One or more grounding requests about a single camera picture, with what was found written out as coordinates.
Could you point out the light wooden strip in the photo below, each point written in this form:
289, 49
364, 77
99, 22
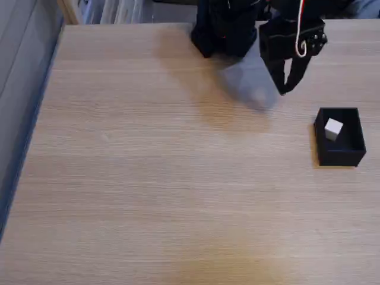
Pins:
67, 12

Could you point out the blue grey cloth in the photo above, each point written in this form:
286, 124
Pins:
369, 8

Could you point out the white cube block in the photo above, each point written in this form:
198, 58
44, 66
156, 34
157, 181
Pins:
333, 127

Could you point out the black open box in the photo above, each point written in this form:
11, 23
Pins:
350, 154

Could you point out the white hanging fabric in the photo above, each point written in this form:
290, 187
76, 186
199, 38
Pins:
118, 11

